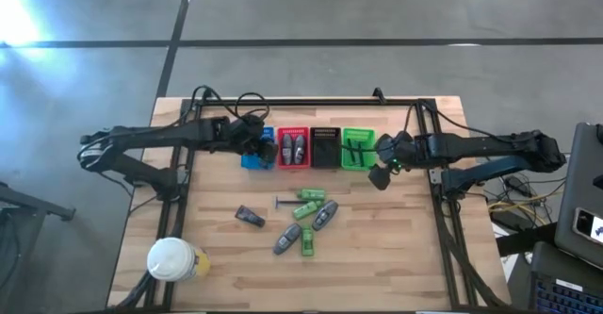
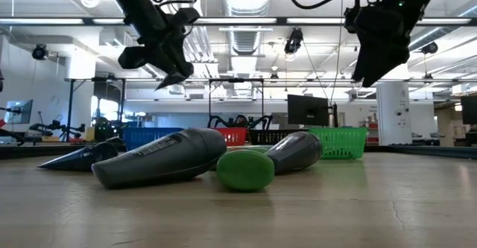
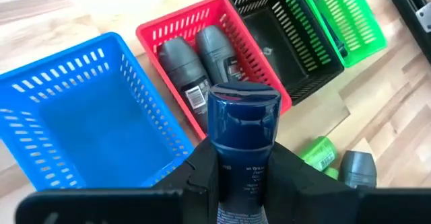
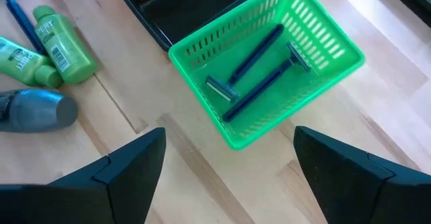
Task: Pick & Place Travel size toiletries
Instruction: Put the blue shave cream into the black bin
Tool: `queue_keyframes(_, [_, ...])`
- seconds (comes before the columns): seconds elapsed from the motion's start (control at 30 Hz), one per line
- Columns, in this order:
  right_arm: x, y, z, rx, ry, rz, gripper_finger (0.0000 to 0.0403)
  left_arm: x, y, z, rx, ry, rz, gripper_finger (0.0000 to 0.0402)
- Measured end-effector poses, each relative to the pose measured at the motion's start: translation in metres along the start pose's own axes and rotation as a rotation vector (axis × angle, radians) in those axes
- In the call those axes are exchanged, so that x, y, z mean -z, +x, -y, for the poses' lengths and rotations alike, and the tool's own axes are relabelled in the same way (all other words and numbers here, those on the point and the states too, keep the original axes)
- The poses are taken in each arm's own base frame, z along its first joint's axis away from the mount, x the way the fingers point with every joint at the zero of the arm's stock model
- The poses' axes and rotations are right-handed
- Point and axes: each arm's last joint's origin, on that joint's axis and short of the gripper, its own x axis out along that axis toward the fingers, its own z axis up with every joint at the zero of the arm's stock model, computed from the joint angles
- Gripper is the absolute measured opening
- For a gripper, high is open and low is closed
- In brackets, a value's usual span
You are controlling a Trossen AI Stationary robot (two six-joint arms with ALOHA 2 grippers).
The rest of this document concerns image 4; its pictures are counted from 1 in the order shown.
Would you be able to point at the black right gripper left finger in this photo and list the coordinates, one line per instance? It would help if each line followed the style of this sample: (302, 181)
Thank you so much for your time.
(84, 197)

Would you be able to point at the green plastic basket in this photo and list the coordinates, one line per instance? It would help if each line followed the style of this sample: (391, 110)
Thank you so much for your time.
(286, 99)

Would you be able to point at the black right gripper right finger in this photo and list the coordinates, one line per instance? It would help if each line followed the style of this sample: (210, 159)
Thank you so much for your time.
(363, 190)

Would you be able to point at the gray travel bottle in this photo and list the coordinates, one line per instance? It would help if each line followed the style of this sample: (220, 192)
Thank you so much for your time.
(37, 109)

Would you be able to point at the black plastic basket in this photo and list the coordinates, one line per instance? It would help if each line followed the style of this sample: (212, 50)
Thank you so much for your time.
(188, 15)

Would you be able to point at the dark blue disposable razor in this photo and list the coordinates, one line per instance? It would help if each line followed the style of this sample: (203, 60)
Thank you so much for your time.
(20, 19)
(256, 91)
(256, 54)

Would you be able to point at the green shampoo bottle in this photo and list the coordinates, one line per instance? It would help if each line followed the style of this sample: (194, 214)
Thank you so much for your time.
(64, 49)
(20, 62)

